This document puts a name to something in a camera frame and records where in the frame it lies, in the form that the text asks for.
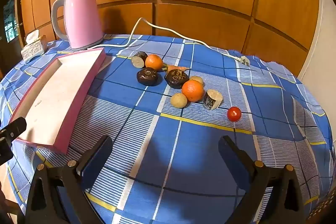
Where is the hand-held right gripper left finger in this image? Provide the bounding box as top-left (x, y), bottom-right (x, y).
top-left (25, 135), bottom-right (114, 224)

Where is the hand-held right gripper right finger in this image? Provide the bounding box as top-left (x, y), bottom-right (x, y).
top-left (218, 135), bottom-right (306, 224)

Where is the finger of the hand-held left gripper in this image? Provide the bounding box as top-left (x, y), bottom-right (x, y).
top-left (0, 117), bottom-right (27, 146)

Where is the red tomato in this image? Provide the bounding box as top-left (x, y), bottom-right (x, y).
top-left (227, 106), bottom-right (242, 122)

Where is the pink shallow tray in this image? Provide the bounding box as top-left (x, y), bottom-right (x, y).
top-left (9, 47), bottom-right (107, 154)

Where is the orange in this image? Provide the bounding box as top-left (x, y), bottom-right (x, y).
top-left (145, 54), bottom-right (164, 71)
top-left (182, 80), bottom-right (204, 102)

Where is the small carrot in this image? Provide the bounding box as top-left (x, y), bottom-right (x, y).
top-left (157, 64), bottom-right (191, 73)

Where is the blue checked tablecloth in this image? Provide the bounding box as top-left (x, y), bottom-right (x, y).
top-left (0, 34), bottom-right (334, 224)

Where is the silver embossed tissue box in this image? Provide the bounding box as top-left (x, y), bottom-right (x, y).
top-left (21, 35), bottom-right (48, 60)

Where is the white tissue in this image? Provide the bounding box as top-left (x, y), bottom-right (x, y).
top-left (25, 30), bottom-right (40, 43)

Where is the woven rattan seat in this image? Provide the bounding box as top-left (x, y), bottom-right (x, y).
top-left (310, 194), bottom-right (336, 224)

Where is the dark door with glass pane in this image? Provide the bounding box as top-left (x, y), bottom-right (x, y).
top-left (0, 0), bottom-right (20, 75)

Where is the grey kettle base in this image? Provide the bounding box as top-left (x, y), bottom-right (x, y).
top-left (69, 38), bottom-right (105, 51)

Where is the pink electric kettle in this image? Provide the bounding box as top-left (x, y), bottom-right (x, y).
top-left (51, 0), bottom-right (105, 51)

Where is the white power cord with plug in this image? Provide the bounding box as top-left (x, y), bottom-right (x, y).
top-left (85, 17), bottom-right (250, 66)

